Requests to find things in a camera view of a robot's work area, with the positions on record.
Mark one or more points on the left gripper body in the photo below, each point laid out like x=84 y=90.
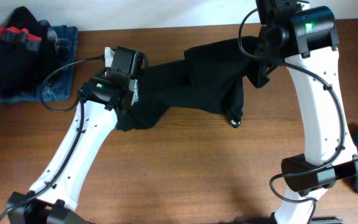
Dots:
x=135 y=88

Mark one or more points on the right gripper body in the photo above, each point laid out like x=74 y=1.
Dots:
x=264 y=47

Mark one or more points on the black t-shirt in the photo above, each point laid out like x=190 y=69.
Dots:
x=209 y=78

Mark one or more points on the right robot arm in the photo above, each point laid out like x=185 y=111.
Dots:
x=305 y=40

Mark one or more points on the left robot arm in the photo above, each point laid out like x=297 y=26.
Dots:
x=53 y=197

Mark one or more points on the folded blue denim jeans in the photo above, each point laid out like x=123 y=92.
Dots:
x=55 y=80

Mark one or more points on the black garment with red trim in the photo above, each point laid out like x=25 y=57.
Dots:
x=27 y=52

